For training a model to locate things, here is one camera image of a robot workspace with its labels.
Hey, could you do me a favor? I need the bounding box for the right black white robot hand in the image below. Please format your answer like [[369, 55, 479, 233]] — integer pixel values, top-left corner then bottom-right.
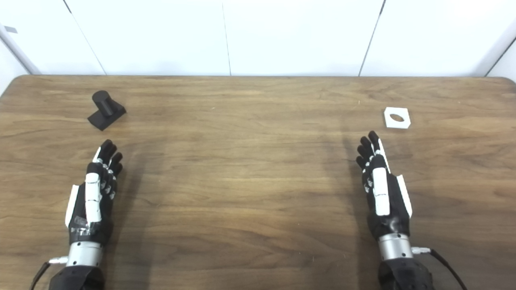
[[356, 130, 413, 241]]

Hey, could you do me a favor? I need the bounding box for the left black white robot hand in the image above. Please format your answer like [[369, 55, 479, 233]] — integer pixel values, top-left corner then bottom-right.
[[64, 139, 124, 246]]

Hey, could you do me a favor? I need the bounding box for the white square piece with hole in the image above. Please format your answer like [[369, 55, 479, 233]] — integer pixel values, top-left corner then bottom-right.
[[383, 107, 412, 129]]

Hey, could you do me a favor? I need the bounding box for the black peg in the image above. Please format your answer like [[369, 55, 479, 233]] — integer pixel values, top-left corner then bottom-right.
[[87, 90, 127, 131]]

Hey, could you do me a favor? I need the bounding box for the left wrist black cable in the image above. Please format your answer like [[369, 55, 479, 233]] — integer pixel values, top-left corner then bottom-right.
[[30, 256, 68, 290]]

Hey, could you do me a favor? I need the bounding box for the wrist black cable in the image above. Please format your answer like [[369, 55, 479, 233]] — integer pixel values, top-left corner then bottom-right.
[[30, 256, 68, 290], [411, 246, 468, 290]]

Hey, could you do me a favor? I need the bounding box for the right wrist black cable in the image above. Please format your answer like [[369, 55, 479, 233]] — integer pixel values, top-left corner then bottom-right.
[[411, 246, 468, 290]]

